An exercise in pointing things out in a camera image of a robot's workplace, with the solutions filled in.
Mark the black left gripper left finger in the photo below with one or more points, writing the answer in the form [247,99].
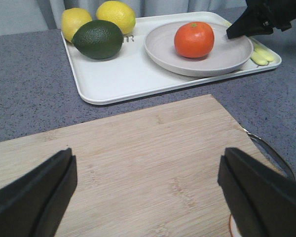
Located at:
[34,204]

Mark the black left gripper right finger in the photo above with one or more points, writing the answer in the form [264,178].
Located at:
[261,201]

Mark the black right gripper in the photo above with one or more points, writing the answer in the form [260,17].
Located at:
[261,16]

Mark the orange mandarin fruit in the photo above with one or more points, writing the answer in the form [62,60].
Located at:
[194,40]

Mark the white round plate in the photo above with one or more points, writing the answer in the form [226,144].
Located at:
[226,56]

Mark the white rectangular bear tray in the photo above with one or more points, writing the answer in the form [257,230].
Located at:
[148,63]

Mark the yellow plastic fork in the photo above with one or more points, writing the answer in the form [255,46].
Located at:
[265,52]

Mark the yellow plastic utensil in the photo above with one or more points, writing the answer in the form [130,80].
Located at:
[258,59]

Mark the wooden cutting board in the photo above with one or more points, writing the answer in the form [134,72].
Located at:
[148,173]

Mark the yellow lemon right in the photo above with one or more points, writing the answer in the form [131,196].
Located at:
[119,13]

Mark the yellow lemon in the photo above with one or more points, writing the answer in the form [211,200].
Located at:
[72,19]
[119,13]

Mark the dark green lime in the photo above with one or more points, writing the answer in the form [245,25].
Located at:
[98,39]

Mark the yellow lemon left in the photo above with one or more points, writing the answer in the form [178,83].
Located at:
[72,19]

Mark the grey curtain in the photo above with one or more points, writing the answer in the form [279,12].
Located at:
[21,16]

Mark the metal cutting board handle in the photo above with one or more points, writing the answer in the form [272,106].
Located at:
[272,153]

